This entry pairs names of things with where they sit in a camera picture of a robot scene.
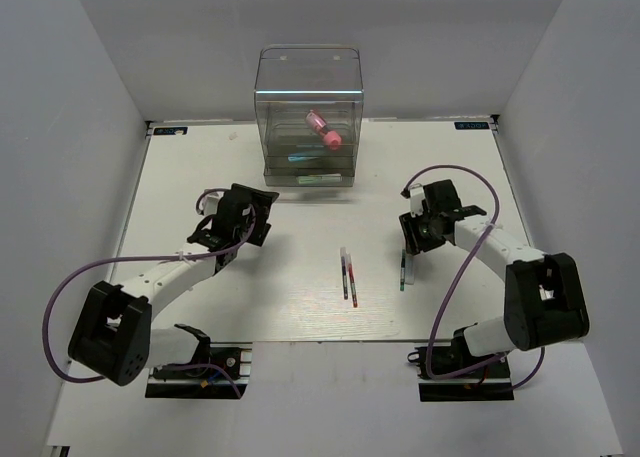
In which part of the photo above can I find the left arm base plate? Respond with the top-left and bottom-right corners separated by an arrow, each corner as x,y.
145,343 -> 253,400

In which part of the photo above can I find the blue table label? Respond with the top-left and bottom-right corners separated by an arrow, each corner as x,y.
153,126 -> 188,136
454,121 -> 490,130

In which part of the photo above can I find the clear plastic drawer organizer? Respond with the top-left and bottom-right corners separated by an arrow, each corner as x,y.
254,44 -> 364,187

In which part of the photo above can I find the green pen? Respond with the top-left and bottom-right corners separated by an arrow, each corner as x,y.
399,248 -> 406,292

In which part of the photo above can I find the orange capped highlighter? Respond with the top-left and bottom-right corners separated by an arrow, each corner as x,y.
404,253 -> 415,285

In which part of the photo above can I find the purple pen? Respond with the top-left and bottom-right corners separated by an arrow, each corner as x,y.
340,247 -> 349,300

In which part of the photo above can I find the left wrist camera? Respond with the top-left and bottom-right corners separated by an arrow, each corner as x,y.
196,188 -> 226,217

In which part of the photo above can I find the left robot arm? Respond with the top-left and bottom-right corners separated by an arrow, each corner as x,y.
68,183 -> 279,386

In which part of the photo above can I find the red pen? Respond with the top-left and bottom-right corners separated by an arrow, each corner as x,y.
346,253 -> 358,308

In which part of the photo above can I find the left blue table label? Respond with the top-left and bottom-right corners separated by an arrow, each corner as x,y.
153,126 -> 188,136

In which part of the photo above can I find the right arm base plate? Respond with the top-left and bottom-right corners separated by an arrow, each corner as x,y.
407,346 -> 514,403

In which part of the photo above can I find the right blue table label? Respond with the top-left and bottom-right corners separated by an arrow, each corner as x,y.
454,121 -> 490,130

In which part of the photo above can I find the blue eraser stick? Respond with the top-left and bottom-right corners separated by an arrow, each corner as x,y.
287,153 -> 324,163

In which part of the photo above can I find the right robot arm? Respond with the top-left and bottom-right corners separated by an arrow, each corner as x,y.
399,180 -> 590,379

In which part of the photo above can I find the pink capped clip jar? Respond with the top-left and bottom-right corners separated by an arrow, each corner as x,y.
305,110 -> 342,151

